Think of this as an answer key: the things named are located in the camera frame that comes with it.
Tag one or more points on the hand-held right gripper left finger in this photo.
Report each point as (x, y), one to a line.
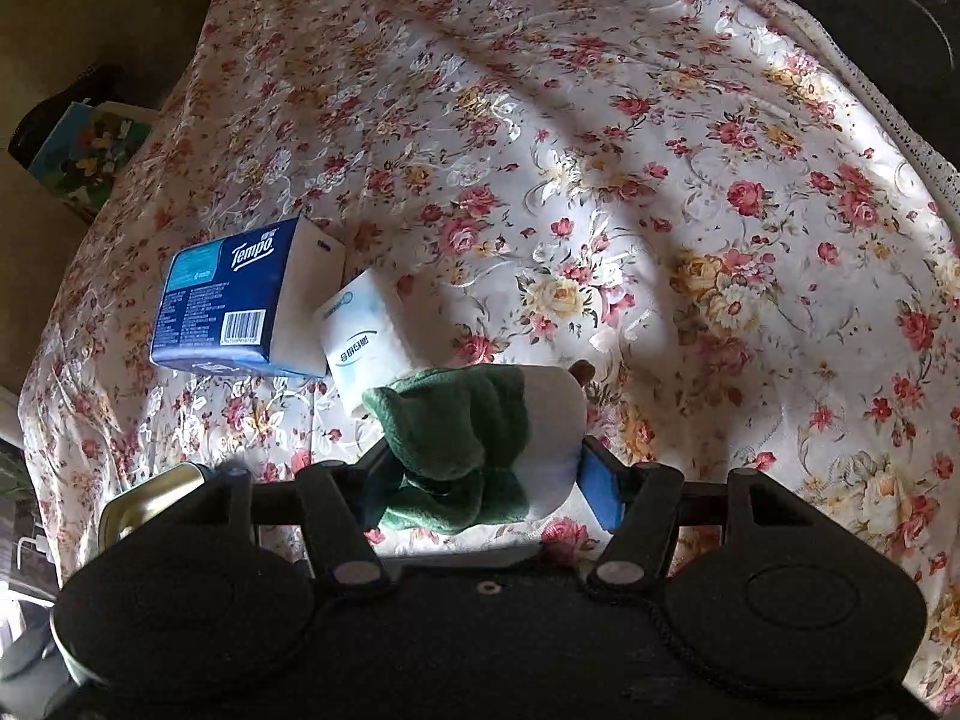
(330, 517)

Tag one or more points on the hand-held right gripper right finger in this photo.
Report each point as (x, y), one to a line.
(600, 484)

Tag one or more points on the white fluffy cloth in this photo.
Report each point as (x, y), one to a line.
(555, 420)

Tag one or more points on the green towel cloth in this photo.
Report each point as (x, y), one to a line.
(442, 427)

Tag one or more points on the gold metal tin tray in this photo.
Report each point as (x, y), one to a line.
(142, 495)

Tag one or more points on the white tissue pack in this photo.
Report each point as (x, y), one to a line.
(360, 345)

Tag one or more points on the blue tissue pack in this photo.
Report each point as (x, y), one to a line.
(210, 292)

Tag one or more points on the floral bedsheet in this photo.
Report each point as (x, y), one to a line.
(675, 165)

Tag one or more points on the black bag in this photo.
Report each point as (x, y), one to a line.
(82, 86)

